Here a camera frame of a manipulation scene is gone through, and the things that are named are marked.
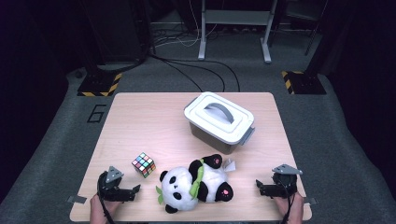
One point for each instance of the grey storage box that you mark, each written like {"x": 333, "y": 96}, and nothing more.
{"x": 214, "y": 140}

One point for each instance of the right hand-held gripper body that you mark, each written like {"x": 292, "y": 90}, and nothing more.
{"x": 285, "y": 183}

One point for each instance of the person's right hand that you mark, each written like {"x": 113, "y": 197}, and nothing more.
{"x": 294, "y": 210}

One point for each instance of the grey metal table clip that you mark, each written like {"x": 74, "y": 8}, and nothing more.
{"x": 76, "y": 199}
{"x": 310, "y": 201}

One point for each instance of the dark cabinet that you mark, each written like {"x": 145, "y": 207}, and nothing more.
{"x": 121, "y": 31}

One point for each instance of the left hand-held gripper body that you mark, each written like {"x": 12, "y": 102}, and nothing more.
{"x": 107, "y": 186}

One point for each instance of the yellow black striped stand base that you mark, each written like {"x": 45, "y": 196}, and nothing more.
{"x": 101, "y": 84}
{"x": 303, "y": 82}

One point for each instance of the person's left hand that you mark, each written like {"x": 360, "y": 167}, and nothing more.
{"x": 98, "y": 211}

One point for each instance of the colourful puzzle cube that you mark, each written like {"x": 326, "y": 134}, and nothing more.
{"x": 144, "y": 165}

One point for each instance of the white metal stand frame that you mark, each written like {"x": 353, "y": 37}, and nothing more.
{"x": 236, "y": 17}

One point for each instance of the panda plush toy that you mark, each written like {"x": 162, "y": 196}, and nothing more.
{"x": 193, "y": 183}

